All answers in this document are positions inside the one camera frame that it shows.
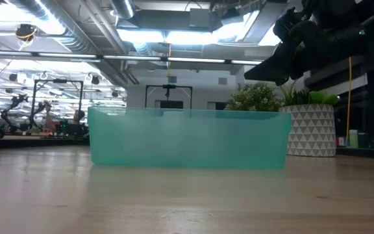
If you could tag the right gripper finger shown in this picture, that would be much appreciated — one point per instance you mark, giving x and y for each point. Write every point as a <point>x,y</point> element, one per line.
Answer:
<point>281,74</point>
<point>278,57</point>

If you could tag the green translucent plastic basket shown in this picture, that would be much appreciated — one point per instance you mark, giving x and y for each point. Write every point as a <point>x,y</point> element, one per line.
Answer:
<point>239,139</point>

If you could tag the small-leaved green bush plant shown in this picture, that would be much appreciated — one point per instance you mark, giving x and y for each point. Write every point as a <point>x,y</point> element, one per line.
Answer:
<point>255,97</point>

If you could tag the green succulent plant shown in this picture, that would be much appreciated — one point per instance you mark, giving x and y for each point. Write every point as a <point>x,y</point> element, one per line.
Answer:
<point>323,97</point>

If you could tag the white triangle-patterned pot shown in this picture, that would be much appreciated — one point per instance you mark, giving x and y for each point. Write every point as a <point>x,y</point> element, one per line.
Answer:
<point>310,130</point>

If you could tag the grey ceiling box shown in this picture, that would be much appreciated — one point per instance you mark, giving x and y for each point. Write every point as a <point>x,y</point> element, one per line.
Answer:
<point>200,18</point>

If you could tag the light green cup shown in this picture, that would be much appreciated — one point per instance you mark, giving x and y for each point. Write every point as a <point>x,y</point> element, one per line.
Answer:
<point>353,138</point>

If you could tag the dark green cup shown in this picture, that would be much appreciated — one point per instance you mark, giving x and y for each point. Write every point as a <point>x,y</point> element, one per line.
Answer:
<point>363,139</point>

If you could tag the black screen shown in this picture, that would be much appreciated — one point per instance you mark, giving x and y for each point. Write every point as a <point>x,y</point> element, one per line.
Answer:
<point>171,104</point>

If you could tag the black desk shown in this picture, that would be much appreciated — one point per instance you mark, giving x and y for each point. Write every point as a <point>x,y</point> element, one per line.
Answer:
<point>369,153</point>

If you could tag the long LED light bar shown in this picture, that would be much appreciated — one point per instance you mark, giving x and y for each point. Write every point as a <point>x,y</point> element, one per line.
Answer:
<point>132,58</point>

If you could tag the black studio lamp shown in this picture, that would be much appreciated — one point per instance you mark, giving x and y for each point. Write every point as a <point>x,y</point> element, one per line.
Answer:
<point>13,77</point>
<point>95,79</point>

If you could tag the person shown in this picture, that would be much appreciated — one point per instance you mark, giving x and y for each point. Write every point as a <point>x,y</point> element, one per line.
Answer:
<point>79,115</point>

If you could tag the dark background table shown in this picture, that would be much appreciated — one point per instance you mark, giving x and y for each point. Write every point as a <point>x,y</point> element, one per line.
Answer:
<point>28,143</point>

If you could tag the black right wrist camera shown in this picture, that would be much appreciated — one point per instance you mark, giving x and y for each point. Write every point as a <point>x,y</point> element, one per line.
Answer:
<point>287,26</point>

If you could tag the grey wall vent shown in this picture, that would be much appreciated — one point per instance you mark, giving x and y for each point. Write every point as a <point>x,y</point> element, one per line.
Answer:
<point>222,81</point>
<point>172,79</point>

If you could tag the black gantry frame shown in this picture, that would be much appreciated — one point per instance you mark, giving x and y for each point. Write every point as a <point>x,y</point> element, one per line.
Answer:
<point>58,80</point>
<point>169,86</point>

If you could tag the round silver duct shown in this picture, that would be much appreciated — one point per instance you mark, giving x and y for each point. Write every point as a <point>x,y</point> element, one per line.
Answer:
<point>122,8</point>

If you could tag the round black ceiling camera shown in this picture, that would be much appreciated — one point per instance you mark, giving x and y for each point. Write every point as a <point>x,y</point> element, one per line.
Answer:
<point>25,32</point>

